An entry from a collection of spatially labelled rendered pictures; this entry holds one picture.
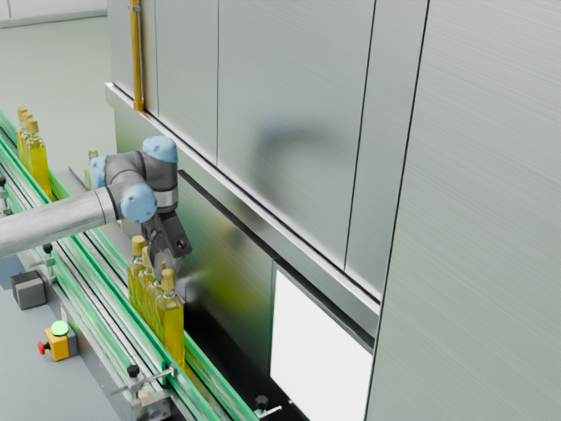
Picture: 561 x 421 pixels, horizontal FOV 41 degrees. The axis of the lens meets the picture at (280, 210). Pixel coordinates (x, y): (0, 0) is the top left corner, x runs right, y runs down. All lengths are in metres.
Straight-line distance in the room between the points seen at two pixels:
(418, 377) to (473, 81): 0.30
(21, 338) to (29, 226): 0.87
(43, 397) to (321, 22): 1.29
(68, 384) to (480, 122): 1.75
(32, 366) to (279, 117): 1.11
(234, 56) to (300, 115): 0.25
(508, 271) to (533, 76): 0.15
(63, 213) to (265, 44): 0.52
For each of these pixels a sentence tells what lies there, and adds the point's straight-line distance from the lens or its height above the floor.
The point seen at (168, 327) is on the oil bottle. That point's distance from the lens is 1.92.
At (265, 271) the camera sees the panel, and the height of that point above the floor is 1.27.
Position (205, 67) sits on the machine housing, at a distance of 1.77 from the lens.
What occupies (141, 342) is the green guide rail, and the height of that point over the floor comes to 0.94.
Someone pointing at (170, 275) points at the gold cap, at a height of 1.16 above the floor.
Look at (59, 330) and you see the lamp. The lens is 2.22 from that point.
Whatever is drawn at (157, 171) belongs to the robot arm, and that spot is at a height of 1.45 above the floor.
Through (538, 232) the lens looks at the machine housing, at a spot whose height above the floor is 1.95.
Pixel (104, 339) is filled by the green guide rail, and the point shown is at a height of 0.92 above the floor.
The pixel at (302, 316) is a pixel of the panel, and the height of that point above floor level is 1.24.
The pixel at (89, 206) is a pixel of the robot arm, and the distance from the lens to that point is 1.55.
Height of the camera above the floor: 2.23
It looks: 30 degrees down
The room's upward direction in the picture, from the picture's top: 3 degrees clockwise
